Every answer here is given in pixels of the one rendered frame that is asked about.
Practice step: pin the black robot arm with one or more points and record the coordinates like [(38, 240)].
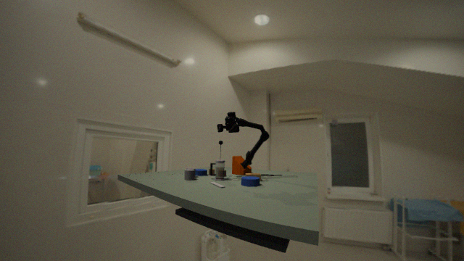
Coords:
[(243, 123)]

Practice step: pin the blue cylinder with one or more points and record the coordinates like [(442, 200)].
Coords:
[(200, 172), (250, 181)]

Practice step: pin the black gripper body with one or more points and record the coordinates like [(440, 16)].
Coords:
[(228, 126)]

